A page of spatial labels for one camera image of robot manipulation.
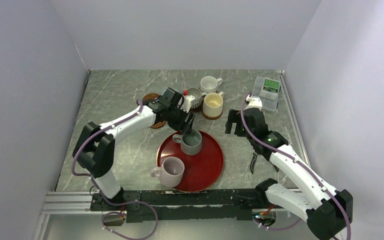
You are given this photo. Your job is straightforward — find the black handled pliers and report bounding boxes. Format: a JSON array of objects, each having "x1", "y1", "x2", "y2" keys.
[{"x1": 249, "y1": 150, "x2": 279, "y2": 174}]

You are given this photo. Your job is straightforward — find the lilac mug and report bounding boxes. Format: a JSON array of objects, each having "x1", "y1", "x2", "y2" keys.
[{"x1": 150, "y1": 156, "x2": 185, "y2": 188}]

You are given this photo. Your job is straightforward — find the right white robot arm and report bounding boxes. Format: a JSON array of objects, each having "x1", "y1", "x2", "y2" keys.
[{"x1": 225, "y1": 108, "x2": 353, "y2": 240}]

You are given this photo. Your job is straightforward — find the white mug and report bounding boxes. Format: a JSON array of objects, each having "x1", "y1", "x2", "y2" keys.
[{"x1": 200, "y1": 76, "x2": 223, "y2": 94}]

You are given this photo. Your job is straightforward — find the grey ribbed mug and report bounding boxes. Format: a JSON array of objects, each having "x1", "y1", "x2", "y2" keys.
[{"x1": 186, "y1": 87, "x2": 208, "y2": 109}]

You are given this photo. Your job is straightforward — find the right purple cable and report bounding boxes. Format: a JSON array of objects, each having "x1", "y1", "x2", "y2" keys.
[{"x1": 240, "y1": 92, "x2": 352, "y2": 240}]

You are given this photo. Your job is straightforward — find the grey-green mug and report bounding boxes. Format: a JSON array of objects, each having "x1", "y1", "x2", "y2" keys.
[{"x1": 172, "y1": 129, "x2": 203, "y2": 156}]

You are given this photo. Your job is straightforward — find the brown coaster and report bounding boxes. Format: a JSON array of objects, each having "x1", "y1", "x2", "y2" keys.
[
  {"x1": 142, "y1": 93, "x2": 160, "y2": 103},
  {"x1": 201, "y1": 111, "x2": 223, "y2": 120},
  {"x1": 150, "y1": 121, "x2": 167, "y2": 129},
  {"x1": 190, "y1": 104, "x2": 203, "y2": 113}
]

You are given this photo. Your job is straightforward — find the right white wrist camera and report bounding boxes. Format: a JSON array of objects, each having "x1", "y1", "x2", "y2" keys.
[{"x1": 245, "y1": 96, "x2": 263, "y2": 111}]

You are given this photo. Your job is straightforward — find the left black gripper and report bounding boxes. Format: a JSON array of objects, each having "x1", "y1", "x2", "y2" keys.
[{"x1": 166, "y1": 104, "x2": 196, "y2": 136}]

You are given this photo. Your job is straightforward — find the clear plastic parts box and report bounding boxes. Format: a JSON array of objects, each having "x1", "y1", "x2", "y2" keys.
[{"x1": 252, "y1": 76, "x2": 281, "y2": 112}]

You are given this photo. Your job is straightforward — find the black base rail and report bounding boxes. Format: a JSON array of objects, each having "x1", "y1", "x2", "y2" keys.
[{"x1": 90, "y1": 188, "x2": 276, "y2": 223}]

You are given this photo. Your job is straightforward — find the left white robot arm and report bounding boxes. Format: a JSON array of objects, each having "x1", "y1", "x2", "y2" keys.
[{"x1": 71, "y1": 87, "x2": 196, "y2": 210}]

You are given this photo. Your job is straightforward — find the cream yellow mug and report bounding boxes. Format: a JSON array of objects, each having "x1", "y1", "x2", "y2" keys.
[{"x1": 202, "y1": 91, "x2": 224, "y2": 117}]

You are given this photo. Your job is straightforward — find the red round tray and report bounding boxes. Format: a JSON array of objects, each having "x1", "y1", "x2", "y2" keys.
[{"x1": 156, "y1": 130, "x2": 224, "y2": 193}]

